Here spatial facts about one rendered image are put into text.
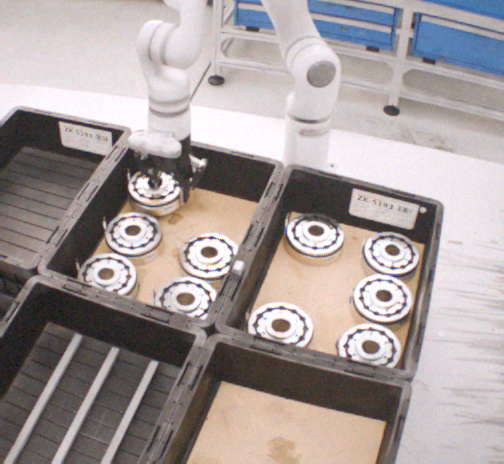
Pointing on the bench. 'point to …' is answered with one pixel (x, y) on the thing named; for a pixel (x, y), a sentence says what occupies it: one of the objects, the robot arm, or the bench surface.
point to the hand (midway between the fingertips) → (170, 192)
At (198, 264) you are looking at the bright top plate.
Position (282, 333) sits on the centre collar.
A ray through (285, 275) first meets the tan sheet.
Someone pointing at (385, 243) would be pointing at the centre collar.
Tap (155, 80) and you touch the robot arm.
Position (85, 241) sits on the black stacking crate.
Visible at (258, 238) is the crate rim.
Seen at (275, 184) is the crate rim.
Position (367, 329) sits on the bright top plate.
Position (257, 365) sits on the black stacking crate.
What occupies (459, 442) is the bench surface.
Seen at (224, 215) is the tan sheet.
